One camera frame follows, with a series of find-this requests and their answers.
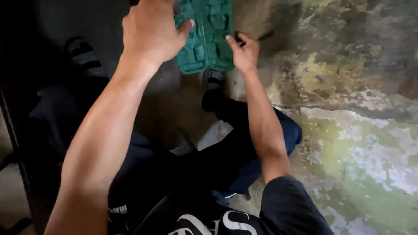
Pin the person's right hand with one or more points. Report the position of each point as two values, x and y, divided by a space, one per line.
245 55

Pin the black shirt with white print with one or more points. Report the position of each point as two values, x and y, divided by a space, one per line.
202 218

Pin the black striped sandal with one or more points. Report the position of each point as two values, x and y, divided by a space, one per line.
85 58
212 94

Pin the person's left hand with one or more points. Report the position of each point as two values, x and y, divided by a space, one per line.
150 31

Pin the dark blue trousers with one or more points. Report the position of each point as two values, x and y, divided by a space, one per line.
225 153

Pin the dark metal frame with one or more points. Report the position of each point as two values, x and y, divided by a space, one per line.
16 156

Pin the green plastic tool case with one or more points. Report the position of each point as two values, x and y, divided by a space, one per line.
209 36

